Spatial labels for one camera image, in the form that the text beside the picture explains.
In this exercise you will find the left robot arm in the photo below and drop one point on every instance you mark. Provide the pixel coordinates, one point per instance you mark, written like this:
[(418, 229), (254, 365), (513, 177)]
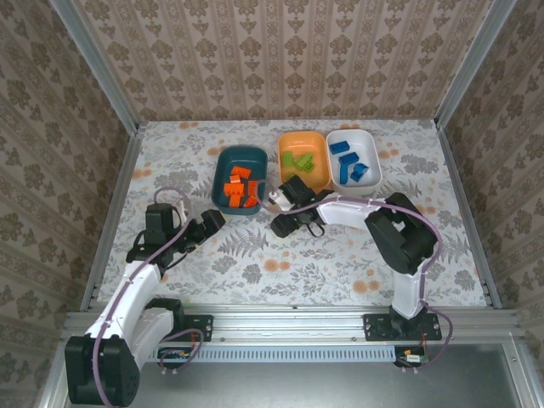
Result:
[(127, 306)]

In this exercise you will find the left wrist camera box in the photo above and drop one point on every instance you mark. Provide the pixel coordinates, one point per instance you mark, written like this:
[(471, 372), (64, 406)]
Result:
[(182, 211)]

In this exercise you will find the white plastic container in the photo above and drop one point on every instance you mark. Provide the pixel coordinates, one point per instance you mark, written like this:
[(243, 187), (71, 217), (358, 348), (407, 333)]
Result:
[(365, 144)]

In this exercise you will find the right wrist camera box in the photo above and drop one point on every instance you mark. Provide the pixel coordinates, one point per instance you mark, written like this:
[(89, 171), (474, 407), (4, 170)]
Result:
[(277, 197)]

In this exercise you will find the small circuit board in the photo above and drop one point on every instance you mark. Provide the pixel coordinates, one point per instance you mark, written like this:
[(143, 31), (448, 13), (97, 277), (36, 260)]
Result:
[(414, 359), (174, 353)]

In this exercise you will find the aluminium side rail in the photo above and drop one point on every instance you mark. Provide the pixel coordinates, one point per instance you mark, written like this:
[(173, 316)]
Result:
[(466, 212), (112, 212)]

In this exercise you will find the green lego brick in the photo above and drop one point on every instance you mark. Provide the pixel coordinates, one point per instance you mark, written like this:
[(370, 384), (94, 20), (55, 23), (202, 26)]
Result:
[(289, 158), (302, 159), (310, 167)]

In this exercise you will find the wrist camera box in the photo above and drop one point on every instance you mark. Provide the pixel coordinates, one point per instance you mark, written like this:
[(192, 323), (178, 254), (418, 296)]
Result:
[(277, 197), (182, 211)]

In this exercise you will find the orange plastic container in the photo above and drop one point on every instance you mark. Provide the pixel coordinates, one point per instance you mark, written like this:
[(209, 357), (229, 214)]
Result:
[(297, 142)]

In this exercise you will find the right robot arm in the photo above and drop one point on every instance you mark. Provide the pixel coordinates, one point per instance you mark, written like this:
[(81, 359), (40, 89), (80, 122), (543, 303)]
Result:
[(344, 210)]

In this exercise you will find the teal plastic container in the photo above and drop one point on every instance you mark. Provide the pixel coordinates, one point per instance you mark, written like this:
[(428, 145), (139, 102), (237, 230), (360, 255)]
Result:
[(229, 159)]

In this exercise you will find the aluminium frame post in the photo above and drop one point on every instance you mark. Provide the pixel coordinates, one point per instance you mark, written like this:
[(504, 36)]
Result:
[(93, 68), (476, 64)]

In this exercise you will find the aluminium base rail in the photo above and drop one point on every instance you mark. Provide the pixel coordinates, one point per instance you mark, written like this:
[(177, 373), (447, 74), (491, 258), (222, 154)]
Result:
[(289, 327)]

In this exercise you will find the blue lego brick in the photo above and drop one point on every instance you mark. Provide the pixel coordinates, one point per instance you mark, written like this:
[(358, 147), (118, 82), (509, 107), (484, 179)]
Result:
[(343, 175), (340, 146), (348, 158), (360, 171)]

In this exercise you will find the large orange lego brick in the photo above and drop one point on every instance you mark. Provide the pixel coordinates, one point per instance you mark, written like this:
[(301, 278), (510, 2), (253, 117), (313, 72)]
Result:
[(233, 189)]

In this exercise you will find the grey metal panel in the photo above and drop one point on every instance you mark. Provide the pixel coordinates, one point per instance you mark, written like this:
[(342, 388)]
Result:
[(297, 387)]

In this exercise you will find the floral patterned tablecloth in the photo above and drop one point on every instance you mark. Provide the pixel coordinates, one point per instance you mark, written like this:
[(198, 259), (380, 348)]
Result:
[(297, 272)]

